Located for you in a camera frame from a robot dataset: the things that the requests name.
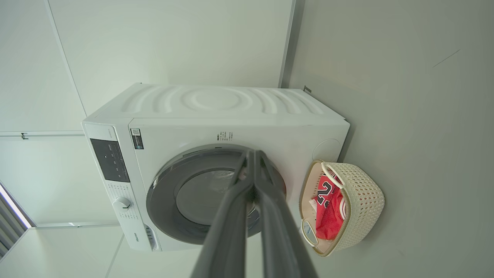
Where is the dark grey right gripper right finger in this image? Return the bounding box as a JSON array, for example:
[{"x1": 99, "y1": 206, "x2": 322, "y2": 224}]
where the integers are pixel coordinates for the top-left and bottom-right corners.
[{"x1": 255, "y1": 151, "x2": 319, "y2": 278}]

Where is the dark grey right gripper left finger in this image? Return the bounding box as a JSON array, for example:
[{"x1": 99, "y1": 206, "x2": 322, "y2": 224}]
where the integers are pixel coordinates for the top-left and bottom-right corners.
[{"x1": 191, "y1": 151, "x2": 255, "y2": 278}]

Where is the red jersey with black number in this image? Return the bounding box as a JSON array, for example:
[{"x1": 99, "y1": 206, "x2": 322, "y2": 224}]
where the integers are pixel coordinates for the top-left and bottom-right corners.
[{"x1": 312, "y1": 173, "x2": 348, "y2": 220}]

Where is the grey round glass washer door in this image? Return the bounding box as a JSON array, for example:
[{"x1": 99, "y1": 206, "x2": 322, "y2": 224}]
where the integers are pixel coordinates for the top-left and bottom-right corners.
[{"x1": 146, "y1": 144, "x2": 287, "y2": 245}]

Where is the cream perforated laundry basket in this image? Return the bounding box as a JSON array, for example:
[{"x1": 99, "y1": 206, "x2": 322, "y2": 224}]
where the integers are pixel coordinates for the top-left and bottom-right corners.
[{"x1": 299, "y1": 159, "x2": 385, "y2": 257}]

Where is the white front-load washing machine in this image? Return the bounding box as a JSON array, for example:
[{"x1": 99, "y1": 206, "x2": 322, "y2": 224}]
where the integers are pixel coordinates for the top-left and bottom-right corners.
[{"x1": 81, "y1": 82, "x2": 351, "y2": 252}]

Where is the white control dial knob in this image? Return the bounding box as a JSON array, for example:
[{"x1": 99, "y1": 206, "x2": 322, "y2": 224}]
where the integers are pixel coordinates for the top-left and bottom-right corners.
[{"x1": 112, "y1": 197, "x2": 132, "y2": 212}]

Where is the black QR code sticker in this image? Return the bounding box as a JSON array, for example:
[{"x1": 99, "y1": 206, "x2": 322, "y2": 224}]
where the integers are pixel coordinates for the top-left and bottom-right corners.
[{"x1": 130, "y1": 128, "x2": 144, "y2": 150}]

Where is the black control display panel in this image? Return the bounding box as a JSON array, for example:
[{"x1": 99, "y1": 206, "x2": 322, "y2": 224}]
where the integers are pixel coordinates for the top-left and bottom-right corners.
[{"x1": 90, "y1": 138, "x2": 130, "y2": 183}]

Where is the white partition panel on casters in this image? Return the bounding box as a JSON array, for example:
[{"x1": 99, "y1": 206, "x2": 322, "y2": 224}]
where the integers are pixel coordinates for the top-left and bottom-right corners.
[{"x1": 46, "y1": 0, "x2": 298, "y2": 116}]

